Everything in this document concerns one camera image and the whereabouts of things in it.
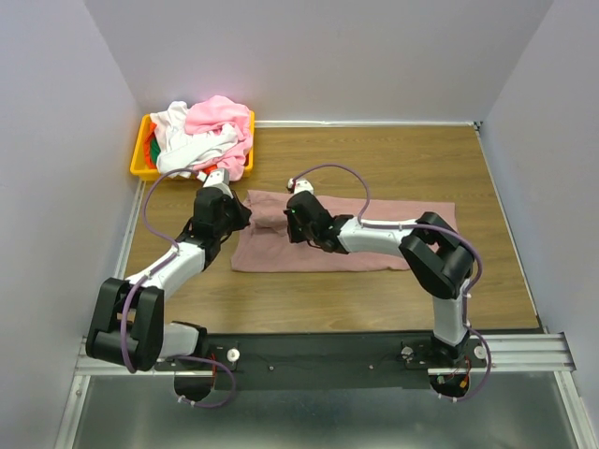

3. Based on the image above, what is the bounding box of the dusty pink mario t-shirt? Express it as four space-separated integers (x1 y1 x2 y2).
231 190 458 273

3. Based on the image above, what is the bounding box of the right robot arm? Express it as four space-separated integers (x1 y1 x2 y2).
285 191 482 366

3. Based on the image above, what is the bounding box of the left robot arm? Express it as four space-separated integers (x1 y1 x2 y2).
85 184 251 371

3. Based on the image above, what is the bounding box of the orange red t-shirt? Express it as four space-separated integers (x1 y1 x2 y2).
202 165 218 174

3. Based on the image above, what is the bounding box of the white t-shirt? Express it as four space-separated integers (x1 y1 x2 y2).
149 100 240 180

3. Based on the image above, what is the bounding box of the green t-shirt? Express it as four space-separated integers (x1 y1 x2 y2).
142 132 161 169

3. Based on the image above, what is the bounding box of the yellow plastic bin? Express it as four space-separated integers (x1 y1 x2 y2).
129 110 256 181

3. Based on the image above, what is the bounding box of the light pink t-shirt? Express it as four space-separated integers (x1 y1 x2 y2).
184 95 253 181

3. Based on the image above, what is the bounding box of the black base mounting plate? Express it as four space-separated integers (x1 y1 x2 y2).
155 331 487 397

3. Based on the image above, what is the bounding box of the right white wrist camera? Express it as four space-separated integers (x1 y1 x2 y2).
286 178 314 195

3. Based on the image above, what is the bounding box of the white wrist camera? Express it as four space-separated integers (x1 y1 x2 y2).
196 168 230 187
286 178 314 195

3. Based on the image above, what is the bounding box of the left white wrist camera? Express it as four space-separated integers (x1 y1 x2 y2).
196 168 230 187

